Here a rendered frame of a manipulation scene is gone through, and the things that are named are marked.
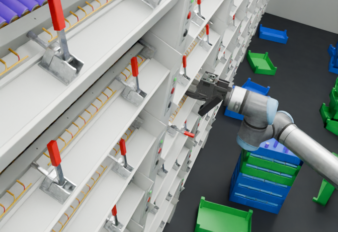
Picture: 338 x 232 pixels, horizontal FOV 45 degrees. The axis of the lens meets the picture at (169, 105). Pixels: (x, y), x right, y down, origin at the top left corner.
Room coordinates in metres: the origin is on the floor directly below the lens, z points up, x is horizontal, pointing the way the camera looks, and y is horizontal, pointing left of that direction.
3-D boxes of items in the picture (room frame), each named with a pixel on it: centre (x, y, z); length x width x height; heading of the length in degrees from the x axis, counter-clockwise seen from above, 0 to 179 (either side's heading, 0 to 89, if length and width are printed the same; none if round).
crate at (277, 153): (1.83, -0.63, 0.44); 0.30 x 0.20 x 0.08; 85
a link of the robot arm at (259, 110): (1.22, -0.31, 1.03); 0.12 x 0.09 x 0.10; 77
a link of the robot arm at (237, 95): (1.23, -0.23, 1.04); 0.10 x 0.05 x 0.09; 167
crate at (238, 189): (1.83, -0.63, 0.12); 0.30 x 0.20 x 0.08; 85
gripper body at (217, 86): (1.25, -0.15, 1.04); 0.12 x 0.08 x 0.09; 77
